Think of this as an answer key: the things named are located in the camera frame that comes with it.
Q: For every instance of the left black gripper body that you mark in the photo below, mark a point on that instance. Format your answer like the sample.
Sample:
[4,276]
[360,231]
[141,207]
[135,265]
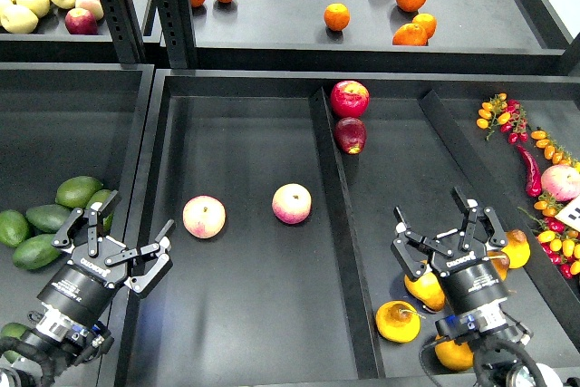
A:
[82,289]

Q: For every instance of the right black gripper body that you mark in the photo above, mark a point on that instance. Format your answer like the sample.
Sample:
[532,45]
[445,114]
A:
[468,280]

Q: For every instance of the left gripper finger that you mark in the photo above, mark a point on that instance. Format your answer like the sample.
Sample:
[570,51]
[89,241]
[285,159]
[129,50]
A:
[141,268]
[92,220]

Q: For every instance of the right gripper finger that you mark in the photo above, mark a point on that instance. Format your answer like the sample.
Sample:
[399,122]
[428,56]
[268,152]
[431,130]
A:
[480,229]
[408,243]

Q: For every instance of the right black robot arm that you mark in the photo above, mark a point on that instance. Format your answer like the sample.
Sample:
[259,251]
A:
[497,340]

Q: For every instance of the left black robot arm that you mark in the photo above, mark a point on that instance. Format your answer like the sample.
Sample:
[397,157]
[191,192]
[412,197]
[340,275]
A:
[69,331]

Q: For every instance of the green avocado upper pile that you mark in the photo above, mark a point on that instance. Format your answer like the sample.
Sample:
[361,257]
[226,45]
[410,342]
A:
[47,218]

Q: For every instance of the green avocado pile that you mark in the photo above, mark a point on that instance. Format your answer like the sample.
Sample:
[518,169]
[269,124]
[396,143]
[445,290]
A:
[35,252]
[47,218]

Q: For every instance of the yellow pear with stem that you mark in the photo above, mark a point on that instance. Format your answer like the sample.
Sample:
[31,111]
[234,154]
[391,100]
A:
[501,262]

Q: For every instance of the light green avocado beside top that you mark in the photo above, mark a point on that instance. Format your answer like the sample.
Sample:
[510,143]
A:
[99,197]

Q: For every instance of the yellow pear with brown top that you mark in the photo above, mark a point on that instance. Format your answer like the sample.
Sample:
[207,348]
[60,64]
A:
[517,248]

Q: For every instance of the green avocado lower pile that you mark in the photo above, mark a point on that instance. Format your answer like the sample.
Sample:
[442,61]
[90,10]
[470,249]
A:
[35,252]

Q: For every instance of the light green avocado far left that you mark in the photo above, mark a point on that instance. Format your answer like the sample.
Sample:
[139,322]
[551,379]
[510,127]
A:
[15,228]

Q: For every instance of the red chili pepper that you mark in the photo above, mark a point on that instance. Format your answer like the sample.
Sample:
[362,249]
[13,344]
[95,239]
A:
[533,183]

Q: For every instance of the cherry tomato bunch lower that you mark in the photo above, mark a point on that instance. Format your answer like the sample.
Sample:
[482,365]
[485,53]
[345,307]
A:
[559,241]

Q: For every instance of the white label card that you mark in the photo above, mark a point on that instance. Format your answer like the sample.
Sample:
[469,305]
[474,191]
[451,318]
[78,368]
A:
[570,214]

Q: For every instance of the pink apple left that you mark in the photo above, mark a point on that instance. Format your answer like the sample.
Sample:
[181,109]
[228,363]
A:
[204,216]

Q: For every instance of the pink apple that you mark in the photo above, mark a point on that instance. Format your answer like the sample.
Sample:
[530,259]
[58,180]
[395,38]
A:
[292,203]
[204,216]

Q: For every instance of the pink apple right tray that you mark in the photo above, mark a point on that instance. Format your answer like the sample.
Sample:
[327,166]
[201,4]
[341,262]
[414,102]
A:
[561,182]

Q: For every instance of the orange cherry tomato bunch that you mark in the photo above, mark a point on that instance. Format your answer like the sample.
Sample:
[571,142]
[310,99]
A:
[552,150]

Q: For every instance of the black left tray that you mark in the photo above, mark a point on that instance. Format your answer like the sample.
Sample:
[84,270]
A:
[61,120]

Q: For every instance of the cherry tomato bunch upper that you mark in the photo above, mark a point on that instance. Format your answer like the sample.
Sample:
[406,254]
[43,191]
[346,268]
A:
[499,113]

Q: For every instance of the pink apple centre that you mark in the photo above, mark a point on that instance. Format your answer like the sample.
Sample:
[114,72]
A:
[292,203]

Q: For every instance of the dark red apple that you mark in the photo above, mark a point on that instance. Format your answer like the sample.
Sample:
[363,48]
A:
[350,135]

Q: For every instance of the black divided middle tray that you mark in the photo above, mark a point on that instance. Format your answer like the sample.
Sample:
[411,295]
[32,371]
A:
[264,303]

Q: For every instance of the bright red apple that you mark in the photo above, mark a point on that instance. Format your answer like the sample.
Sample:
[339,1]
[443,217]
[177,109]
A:
[349,99]

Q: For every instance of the orange on shelf front right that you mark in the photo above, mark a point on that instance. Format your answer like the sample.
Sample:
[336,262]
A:
[410,34]

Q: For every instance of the red apple on left shelf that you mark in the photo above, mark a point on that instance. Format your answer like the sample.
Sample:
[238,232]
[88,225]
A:
[81,21]

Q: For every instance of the black upper shelf tray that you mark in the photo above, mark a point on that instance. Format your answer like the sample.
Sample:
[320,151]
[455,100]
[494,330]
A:
[472,36]

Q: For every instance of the pale yellow apple front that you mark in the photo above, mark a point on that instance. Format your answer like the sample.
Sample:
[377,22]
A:
[18,19]

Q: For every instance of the pink peach on shelf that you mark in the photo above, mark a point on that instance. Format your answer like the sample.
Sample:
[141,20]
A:
[94,6]

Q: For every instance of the pale yellow apple middle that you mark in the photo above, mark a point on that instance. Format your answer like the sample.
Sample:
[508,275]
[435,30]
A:
[40,8]

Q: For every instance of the orange on shelf centre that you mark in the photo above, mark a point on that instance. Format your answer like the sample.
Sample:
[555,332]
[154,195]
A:
[336,17]

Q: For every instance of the black shelf upright post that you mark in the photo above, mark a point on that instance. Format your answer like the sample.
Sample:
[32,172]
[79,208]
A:
[121,19]

